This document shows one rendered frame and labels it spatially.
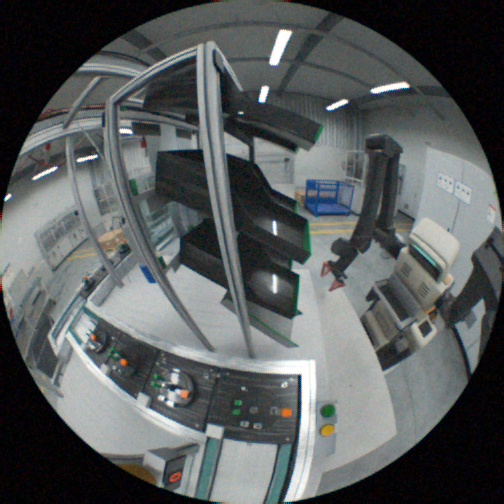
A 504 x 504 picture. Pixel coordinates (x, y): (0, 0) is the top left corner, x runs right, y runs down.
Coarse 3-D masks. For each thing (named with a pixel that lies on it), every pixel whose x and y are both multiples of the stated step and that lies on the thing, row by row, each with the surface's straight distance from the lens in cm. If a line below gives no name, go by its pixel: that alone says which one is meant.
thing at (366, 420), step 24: (336, 312) 81; (336, 336) 74; (360, 336) 80; (336, 360) 70; (360, 360) 75; (336, 384) 68; (360, 384) 73; (384, 384) 80; (360, 408) 73; (384, 408) 80; (360, 432) 75; (384, 432) 83; (336, 456) 74; (360, 456) 81
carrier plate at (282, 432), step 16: (224, 368) 54; (224, 384) 53; (240, 384) 52; (256, 384) 52; (272, 384) 52; (288, 384) 52; (224, 400) 53; (288, 400) 52; (224, 416) 53; (288, 416) 52; (224, 432) 54; (240, 432) 53; (256, 432) 53; (272, 432) 53; (288, 432) 53
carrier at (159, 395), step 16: (160, 352) 65; (160, 368) 63; (176, 368) 60; (192, 368) 57; (208, 368) 55; (160, 384) 59; (176, 384) 57; (192, 384) 54; (208, 384) 55; (144, 400) 63; (160, 400) 59; (176, 400) 56; (192, 400) 56; (208, 400) 54; (176, 416) 59; (192, 416) 56
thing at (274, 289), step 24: (192, 240) 34; (216, 240) 41; (240, 240) 38; (192, 264) 32; (216, 264) 28; (240, 264) 37; (264, 264) 40; (264, 288) 35; (288, 288) 39; (288, 312) 32
